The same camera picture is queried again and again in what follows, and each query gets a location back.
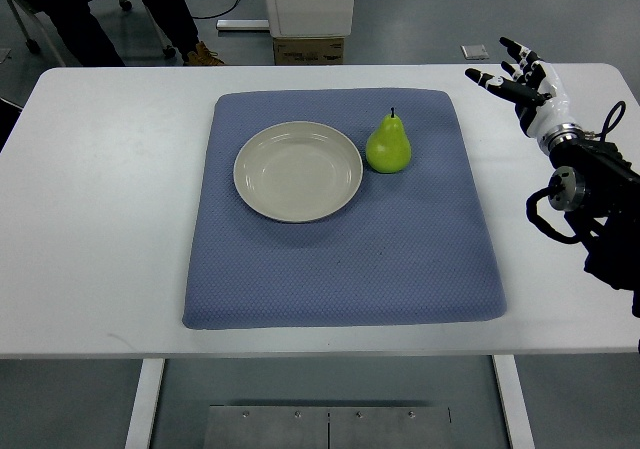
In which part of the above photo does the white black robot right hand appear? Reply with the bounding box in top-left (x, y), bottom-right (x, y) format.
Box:
top-left (465, 37), bottom-right (577, 142)

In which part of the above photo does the green pear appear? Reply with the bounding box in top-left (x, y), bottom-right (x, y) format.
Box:
top-left (365, 107), bottom-right (412, 174)

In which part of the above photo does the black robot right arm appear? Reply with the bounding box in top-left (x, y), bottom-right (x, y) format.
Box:
top-left (526, 101), bottom-right (639, 316)

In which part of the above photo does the small grey floor plate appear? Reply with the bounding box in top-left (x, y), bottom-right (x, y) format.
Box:
top-left (460, 44), bottom-right (490, 60)

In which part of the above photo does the beige round plate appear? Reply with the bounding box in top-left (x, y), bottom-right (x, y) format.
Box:
top-left (233, 121), bottom-right (364, 223)

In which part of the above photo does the blue quilted mat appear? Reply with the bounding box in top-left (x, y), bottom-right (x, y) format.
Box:
top-left (183, 88), bottom-right (506, 329)

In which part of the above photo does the cardboard box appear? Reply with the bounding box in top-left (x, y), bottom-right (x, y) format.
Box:
top-left (273, 38), bottom-right (344, 66)

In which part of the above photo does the white cabinet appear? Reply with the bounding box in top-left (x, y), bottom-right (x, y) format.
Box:
top-left (216, 0), bottom-right (354, 38)

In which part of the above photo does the tan boot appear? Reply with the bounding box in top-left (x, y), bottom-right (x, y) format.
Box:
top-left (184, 41), bottom-right (225, 66)

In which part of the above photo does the white table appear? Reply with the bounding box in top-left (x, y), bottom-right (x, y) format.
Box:
top-left (1, 64), bottom-right (639, 448)

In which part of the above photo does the metal base plate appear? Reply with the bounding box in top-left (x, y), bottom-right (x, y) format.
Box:
top-left (204, 406), bottom-right (454, 448)

